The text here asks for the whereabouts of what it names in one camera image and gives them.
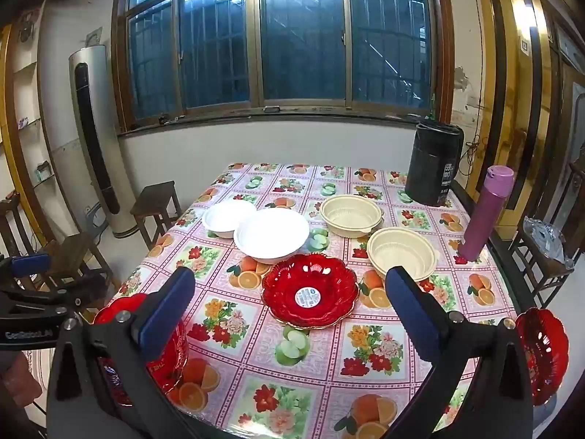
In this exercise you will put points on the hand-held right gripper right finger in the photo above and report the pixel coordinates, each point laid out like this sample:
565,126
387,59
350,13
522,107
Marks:
410,315

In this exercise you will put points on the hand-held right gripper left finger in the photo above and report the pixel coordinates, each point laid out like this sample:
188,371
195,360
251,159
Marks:
165,313

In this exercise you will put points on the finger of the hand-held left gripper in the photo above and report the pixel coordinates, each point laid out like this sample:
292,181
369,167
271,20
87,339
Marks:
31,264
68,290

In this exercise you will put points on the red scalloped plate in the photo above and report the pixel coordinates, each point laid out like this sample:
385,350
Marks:
171,352
544,356
310,293

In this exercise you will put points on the cream plastic bowl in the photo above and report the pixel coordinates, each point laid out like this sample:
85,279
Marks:
351,216
402,254

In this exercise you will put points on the small white bowl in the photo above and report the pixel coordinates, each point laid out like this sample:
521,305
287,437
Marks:
224,219

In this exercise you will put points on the large white bowl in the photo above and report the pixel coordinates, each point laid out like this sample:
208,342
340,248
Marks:
272,238

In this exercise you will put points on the dark wooden stool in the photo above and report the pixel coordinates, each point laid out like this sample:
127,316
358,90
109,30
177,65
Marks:
157,201
75,256

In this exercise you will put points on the small green box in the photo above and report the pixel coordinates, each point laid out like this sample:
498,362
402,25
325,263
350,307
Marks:
42,170

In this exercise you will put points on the fruit and flower tablecloth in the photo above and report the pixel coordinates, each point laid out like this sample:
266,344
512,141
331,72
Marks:
320,366

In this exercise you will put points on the purple thermos bottle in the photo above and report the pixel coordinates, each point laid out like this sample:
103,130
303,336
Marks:
484,212

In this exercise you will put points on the white tower air conditioner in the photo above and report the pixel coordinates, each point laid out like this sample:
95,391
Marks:
93,146

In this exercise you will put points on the wooden chair with slats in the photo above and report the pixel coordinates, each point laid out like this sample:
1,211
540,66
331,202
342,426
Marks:
539,279

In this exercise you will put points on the black cylindrical canister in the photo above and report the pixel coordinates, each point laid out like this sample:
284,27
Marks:
434,164

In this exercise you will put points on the clear plastic bag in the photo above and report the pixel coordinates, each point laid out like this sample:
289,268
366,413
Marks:
546,240

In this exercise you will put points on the wall shelf with yellow frame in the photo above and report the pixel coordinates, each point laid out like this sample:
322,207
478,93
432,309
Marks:
27,114

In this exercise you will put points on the barred window with wooden frame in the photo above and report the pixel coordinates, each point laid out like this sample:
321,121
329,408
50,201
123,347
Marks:
283,41

